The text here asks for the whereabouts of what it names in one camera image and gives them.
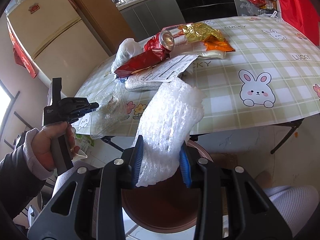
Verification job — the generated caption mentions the white foam net sleeve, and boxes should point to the white foam net sleeve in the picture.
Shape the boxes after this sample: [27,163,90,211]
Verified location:
[136,77,204,187]

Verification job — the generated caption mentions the white plastic bag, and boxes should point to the white plastic bag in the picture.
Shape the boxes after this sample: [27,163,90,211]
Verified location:
[111,38,143,74]

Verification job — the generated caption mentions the gold foil snack wrapper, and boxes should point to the gold foil snack wrapper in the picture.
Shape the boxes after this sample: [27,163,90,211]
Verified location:
[178,22,235,52]

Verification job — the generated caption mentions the pink trash bin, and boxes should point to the pink trash bin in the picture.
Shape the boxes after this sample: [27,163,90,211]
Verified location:
[120,139,214,235]

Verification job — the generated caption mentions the grey lower kitchen cabinets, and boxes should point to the grey lower kitchen cabinets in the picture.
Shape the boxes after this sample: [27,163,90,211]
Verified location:
[119,0,185,42]

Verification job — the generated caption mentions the person's left hand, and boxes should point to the person's left hand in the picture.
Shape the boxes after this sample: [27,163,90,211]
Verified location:
[31,122,80,171]

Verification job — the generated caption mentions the clear plastic food tray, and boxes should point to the clear plastic food tray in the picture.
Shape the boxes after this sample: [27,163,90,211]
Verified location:
[90,79,127,139]

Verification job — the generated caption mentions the red cloth on fridge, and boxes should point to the red cloth on fridge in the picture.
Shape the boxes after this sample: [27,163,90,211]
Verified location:
[8,27,37,79]

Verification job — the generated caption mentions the beige two-door refrigerator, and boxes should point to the beige two-door refrigerator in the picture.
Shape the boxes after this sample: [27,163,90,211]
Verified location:
[5,0,108,97]

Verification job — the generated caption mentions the white insole with label card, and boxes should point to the white insole with label card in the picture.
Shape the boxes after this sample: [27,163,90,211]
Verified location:
[125,55,198,91]

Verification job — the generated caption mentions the dark red plastic wrapper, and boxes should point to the dark red plastic wrapper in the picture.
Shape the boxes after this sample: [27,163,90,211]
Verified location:
[114,49,170,78]

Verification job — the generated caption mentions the checked bunny tablecloth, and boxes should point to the checked bunny tablecloth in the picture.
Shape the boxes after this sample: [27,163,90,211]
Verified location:
[72,15,320,138]

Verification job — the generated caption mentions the red apron on hook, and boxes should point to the red apron on hook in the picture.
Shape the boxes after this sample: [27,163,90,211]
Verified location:
[279,0,319,46]

